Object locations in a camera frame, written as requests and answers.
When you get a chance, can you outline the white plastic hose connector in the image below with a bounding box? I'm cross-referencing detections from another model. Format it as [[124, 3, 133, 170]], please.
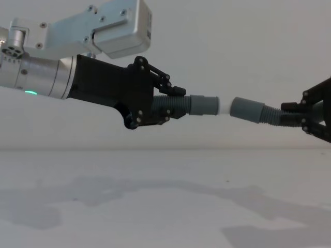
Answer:
[[217, 99, 233, 115]]

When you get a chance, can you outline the white table cloth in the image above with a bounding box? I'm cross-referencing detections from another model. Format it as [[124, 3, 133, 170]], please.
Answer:
[[0, 148, 331, 248]]

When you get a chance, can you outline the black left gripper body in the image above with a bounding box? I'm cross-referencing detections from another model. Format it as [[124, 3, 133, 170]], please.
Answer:
[[66, 54, 155, 130]]

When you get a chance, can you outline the grey corrugated hose with cuff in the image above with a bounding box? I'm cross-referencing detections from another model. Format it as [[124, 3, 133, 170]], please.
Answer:
[[152, 94, 220, 117], [230, 96, 325, 128]]

